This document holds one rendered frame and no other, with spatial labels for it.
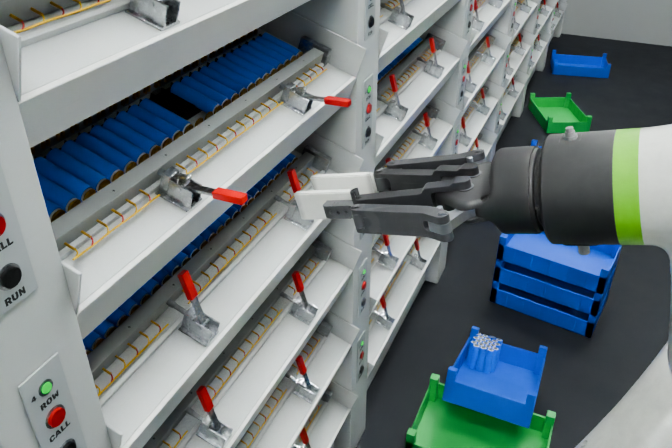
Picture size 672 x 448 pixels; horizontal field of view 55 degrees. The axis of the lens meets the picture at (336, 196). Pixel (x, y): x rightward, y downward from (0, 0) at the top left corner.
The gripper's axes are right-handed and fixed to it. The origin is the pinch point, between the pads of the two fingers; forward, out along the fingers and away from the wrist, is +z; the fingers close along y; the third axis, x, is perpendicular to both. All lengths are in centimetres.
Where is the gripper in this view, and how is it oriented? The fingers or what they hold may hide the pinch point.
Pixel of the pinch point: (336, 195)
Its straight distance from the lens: 64.3
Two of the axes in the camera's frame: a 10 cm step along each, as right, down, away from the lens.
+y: 4.2, -4.8, 7.7
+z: -8.7, 0.3, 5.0
